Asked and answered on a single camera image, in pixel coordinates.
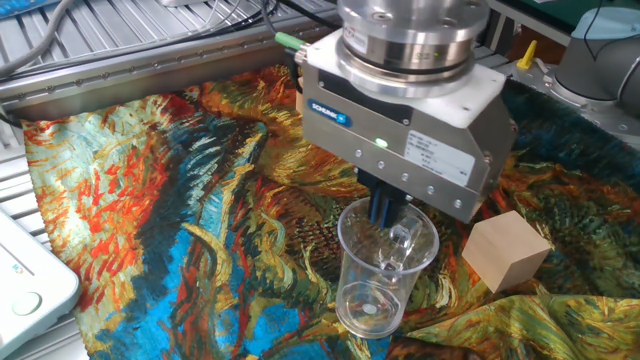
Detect clear plastic cup with handle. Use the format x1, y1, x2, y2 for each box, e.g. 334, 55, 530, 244
335, 195, 441, 340

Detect gripper cable with green plug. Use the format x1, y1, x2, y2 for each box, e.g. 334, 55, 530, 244
259, 0, 342, 52

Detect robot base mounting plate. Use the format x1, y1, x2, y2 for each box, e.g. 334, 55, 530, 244
499, 58, 640, 151

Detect thick grey cable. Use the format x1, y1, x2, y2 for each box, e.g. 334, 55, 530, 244
0, 0, 77, 80

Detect thin black cable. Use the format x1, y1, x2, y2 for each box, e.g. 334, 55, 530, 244
583, 0, 640, 61

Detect aluminium table rail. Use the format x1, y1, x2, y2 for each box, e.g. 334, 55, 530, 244
0, 9, 346, 121

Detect white teach pendant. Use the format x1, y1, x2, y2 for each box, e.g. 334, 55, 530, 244
0, 207, 82, 359

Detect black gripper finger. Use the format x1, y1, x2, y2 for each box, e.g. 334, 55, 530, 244
356, 168, 384, 226
379, 180, 414, 231

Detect small yellow plastic piece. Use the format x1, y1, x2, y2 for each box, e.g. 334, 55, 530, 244
515, 39, 539, 71

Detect blue flat object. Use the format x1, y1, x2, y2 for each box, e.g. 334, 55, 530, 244
0, 0, 60, 19

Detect aluminium frame bar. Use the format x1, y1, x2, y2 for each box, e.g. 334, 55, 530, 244
487, 0, 574, 47

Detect colourful painted sunflower cloth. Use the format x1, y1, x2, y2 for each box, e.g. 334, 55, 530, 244
22, 63, 640, 360

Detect silver Schunk gripper body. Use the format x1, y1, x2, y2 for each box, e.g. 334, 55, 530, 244
298, 28, 520, 225

